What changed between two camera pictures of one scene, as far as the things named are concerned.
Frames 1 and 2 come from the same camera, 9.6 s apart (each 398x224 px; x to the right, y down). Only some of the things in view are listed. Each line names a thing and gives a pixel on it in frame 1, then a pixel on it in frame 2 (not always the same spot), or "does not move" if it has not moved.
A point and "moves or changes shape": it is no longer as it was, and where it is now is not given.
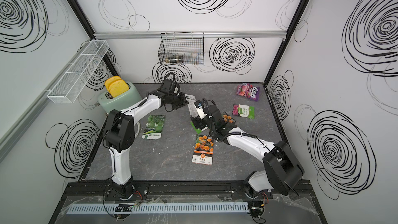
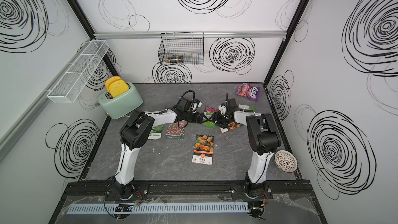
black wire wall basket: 182,48 does not move
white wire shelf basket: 69,86 does not move
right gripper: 199,122 to 217,117
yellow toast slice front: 118,86 does not move
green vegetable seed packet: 154,127 does not move
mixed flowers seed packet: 191,99 moves or changes shape
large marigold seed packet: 203,149 does not move
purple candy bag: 249,91 does not move
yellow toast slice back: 109,80 does not move
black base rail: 180,190 does not move
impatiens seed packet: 198,130 moves or changes shape
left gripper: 183,101 to 196,121
